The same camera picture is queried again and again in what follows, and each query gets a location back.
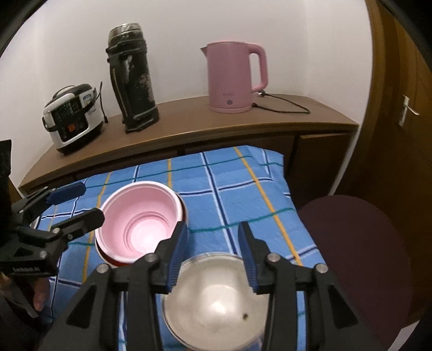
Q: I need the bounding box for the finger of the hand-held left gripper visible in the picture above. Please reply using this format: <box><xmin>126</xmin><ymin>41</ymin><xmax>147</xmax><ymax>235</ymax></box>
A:
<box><xmin>13</xmin><ymin>183</ymin><xmax>86</xmax><ymax>228</ymax></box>
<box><xmin>18</xmin><ymin>208</ymin><xmax>106</xmax><ymax>258</ymax></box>

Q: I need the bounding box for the blue plaid cloth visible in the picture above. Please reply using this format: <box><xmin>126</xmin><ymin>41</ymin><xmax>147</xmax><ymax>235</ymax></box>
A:
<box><xmin>34</xmin><ymin>145</ymin><xmax>328</xmax><ymax>351</ymax></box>

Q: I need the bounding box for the person's left hand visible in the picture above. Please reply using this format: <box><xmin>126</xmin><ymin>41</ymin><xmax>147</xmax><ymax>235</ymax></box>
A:
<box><xmin>32</xmin><ymin>277</ymin><xmax>52</xmax><ymax>313</ymax></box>

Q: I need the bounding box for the silver door handle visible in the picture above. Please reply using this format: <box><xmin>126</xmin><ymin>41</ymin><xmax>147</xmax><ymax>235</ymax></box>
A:
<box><xmin>398</xmin><ymin>95</ymin><xmax>420</xmax><ymax>127</ymax></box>

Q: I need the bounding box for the black rice cooker cable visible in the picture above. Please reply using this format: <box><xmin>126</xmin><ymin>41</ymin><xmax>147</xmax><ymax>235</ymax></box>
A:
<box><xmin>98</xmin><ymin>81</ymin><xmax>109</xmax><ymax>124</ymax></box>

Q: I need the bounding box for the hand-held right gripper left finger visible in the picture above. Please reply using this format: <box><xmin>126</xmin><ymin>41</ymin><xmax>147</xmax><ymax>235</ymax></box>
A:
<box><xmin>37</xmin><ymin>221</ymin><xmax>189</xmax><ymax>351</ymax></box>

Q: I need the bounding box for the dark maroon chair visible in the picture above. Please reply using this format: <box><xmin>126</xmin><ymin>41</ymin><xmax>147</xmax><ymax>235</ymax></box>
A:
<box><xmin>299</xmin><ymin>195</ymin><xmax>414</xmax><ymax>351</ymax></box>

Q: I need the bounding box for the red plastic bowl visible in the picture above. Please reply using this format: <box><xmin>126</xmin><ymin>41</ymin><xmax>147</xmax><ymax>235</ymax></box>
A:
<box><xmin>94</xmin><ymin>184</ymin><xmax>188</xmax><ymax>269</ymax></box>

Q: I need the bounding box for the pink electric kettle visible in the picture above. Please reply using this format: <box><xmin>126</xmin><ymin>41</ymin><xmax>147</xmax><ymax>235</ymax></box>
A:
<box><xmin>200</xmin><ymin>41</ymin><xmax>267</xmax><ymax>113</ymax></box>

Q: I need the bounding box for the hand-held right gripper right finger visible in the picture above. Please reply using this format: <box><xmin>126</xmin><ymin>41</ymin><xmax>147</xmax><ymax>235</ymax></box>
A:
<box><xmin>238</xmin><ymin>221</ymin><xmax>385</xmax><ymax>351</ymax></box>

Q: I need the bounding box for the pink plastic bowl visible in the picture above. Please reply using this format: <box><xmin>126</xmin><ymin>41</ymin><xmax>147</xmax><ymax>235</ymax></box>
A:
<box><xmin>95</xmin><ymin>181</ymin><xmax>183</xmax><ymax>264</ymax></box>

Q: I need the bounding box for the black thermos flask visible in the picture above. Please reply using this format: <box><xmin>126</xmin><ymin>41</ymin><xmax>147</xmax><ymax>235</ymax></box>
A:
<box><xmin>105</xmin><ymin>23</ymin><xmax>160</xmax><ymax>134</ymax></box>

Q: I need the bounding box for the stainless steel bowl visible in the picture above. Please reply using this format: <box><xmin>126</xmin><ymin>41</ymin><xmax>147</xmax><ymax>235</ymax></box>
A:
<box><xmin>162</xmin><ymin>251</ymin><xmax>271</xmax><ymax>351</ymax></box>

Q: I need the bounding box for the white and black rice cooker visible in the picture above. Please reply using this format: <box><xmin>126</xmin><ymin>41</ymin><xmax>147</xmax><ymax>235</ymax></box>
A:
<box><xmin>42</xmin><ymin>84</ymin><xmax>104</xmax><ymax>155</ymax></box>

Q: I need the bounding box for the brown wooden door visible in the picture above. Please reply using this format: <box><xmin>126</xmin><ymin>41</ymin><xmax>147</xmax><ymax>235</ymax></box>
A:
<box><xmin>332</xmin><ymin>0</ymin><xmax>432</xmax><ymax>220</ymax></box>

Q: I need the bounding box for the black kettle cable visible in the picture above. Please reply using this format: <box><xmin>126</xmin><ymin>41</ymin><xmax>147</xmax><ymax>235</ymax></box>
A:
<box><xmin>251</xmin><ymin>90</ymin><xmax>311</xmax><ymax>115</ymax></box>

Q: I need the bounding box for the brown wooden cabinet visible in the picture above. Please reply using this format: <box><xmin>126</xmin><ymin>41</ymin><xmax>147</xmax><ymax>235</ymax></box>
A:
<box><xmin>18</xmin><ymin>94</ymin><xmax>359</xmax><ymax>203</ymax></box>

